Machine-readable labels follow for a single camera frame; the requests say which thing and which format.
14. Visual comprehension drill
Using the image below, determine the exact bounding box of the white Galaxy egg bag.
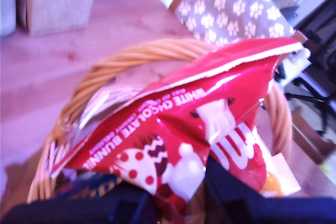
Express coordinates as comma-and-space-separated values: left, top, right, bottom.
258, 152, 302, 199

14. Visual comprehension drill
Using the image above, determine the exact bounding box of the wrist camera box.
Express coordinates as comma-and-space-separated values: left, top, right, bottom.
275, 48, 312, 86

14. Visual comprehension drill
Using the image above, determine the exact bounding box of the grey paw print cushion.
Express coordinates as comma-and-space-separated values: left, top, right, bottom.
173, 0, 296, 48

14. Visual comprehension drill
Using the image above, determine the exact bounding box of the pale grey box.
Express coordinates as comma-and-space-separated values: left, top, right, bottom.
0, 0, 17, 37

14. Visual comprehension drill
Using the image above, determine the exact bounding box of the beige leaf pattern box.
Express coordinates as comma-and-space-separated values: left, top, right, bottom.
15, 0, 100, 38

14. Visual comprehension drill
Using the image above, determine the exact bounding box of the red Maltesers bunnies bag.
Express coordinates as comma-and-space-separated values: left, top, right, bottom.
51, 37, 305, 214

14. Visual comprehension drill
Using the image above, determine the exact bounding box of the woven wicker basket with handle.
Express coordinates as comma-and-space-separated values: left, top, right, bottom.
26, 37, 293, 204

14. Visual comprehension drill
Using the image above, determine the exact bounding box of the blue Terry's orange egg bag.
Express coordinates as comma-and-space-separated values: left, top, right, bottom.
54, 170, 119, 200

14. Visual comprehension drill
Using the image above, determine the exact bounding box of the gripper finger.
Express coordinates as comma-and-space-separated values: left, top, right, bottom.
110, 183, 158, 217
204, 155, 264, 209

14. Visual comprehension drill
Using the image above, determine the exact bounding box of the black stand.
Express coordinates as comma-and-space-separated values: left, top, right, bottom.
285, 77, 336, 135

